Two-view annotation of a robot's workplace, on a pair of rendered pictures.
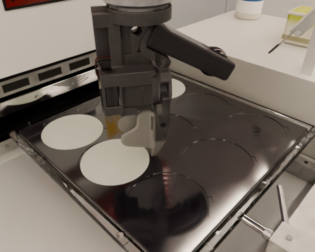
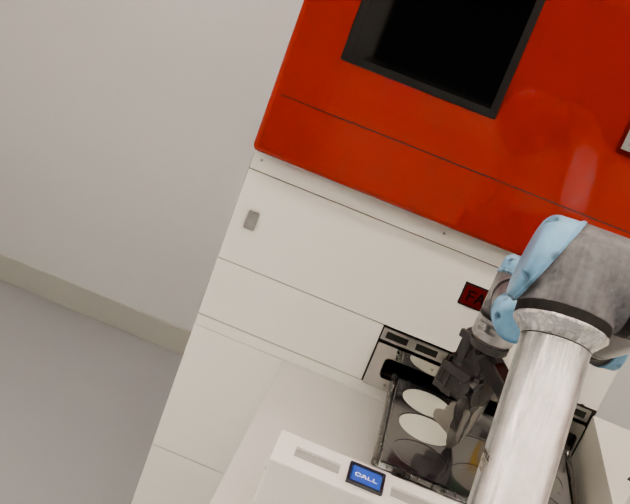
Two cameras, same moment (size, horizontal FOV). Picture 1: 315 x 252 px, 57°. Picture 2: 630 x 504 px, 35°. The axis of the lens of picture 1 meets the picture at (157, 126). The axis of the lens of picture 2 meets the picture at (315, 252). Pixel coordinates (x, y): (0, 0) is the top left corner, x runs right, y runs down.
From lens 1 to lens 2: 1.49 m
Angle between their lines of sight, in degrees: 46
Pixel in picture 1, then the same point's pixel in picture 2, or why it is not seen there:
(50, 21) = not seen: hidden behind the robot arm
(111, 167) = (417, 428)
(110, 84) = (445, 367)
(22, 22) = (463, 316)
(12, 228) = (339, 419)
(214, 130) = not seen: hidden behind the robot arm
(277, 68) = (615, 491)
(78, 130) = (430, 406)
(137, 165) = (431, 440)
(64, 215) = (369, 440)
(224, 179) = (463, 483)
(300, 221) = not seen: outside the picture
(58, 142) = (410, 399)
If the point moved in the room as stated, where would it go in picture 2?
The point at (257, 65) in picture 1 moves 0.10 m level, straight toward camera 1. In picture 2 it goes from (607, 479) to (559, 470)
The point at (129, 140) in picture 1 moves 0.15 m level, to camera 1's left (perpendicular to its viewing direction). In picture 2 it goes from (437, 415) to (388, 369)
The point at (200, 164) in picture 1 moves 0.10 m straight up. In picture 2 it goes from (465, 472) to (488, 423)
